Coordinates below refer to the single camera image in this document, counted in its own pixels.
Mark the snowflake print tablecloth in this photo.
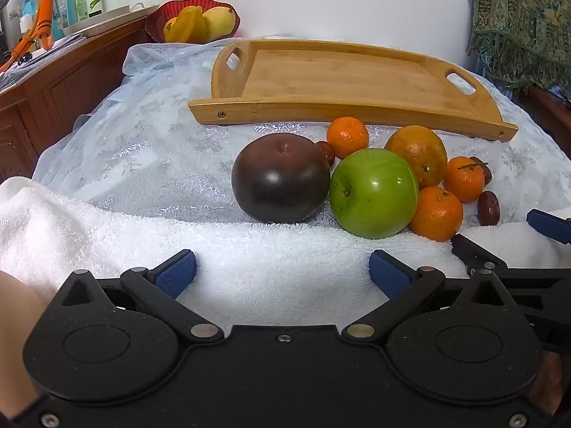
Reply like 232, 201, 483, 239
33, 36, 571, 233

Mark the stack of papers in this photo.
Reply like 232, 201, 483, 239
0, 33, 87, 94

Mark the white plastic tray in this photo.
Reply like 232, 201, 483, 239
62, 4, 160, 39

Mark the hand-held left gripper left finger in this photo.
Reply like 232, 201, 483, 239
56, 250, 226, 346

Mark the large greenish orange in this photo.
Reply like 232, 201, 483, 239
384, 125, 448, 189

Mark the wooden bamboo tray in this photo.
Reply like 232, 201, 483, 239
187, 39, 519, 142

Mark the person's bare leg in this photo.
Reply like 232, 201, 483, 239
0, 270, 50, 411

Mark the red date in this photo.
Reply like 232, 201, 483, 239
477, 191, 500, 226
469, 156, 492, 187
316, 141, 336, 167

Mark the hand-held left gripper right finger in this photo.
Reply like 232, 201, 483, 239
341, 250, 509, 346

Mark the red glass fruit bowl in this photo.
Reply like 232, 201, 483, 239
145, 0, 242, 45

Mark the orange cable tool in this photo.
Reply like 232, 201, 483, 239
0, 0, 56, 72

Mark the dark purple round fruit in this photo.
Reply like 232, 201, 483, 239
231, 134, 332, 225

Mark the yellow mango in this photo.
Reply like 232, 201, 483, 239
203, 6, 236, 42

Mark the white towel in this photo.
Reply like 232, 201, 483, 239
0, 176, 571, 328

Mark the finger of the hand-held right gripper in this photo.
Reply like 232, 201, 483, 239
526, 209, 571, 246
450, 233, 514, 277

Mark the brown wooden cabinet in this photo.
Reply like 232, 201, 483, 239
0, 15, 157, 183

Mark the green apple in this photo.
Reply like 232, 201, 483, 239
329, 148, 420, 240

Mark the green patterned scarf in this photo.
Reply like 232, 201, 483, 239
466, 0, 571, 94

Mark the small tangerine with stem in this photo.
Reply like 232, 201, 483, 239
443, 156, 485, 203

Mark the yellow starfruit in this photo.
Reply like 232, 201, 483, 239
163, 5, 209, 44

